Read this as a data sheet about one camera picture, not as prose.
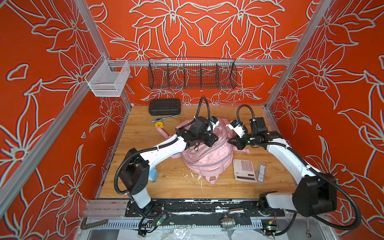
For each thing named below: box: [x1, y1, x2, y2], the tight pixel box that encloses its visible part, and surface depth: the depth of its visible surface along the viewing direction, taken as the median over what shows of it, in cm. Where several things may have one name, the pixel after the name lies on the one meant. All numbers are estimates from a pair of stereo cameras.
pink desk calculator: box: [233, 159, 257, 182], surface depth 85 cm
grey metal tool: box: [151, 114, 179, 123], surface depth 112 cm
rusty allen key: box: [80, 217, 109, 230], surface depth 71 cm
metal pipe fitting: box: [221, 217, 236, 230], surface depth 68 cm
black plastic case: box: [149, 98, 181, 116], surface depth 116 cm
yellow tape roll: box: [155, 121, 164, 128], surface depth 108 cm
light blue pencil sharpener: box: [148, 167, 159, 182], surface depth 80 cm
